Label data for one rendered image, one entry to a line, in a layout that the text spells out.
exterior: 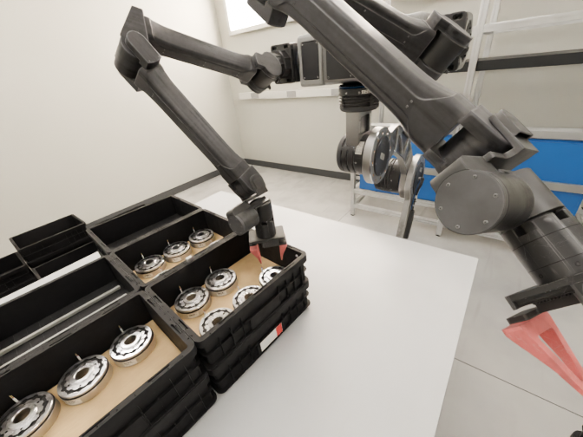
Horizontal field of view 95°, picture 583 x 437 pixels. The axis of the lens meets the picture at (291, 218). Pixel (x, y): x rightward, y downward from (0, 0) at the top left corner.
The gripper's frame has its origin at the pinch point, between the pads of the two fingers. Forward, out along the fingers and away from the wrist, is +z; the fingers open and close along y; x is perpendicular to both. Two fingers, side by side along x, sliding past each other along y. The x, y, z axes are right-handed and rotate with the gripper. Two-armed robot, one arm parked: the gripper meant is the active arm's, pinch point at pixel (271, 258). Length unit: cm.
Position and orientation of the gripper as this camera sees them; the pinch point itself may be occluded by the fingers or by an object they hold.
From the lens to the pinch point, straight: 83.1
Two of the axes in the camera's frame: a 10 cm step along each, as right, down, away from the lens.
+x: -1.4, -4.7, 8.7
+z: 1.1, 8.7, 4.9
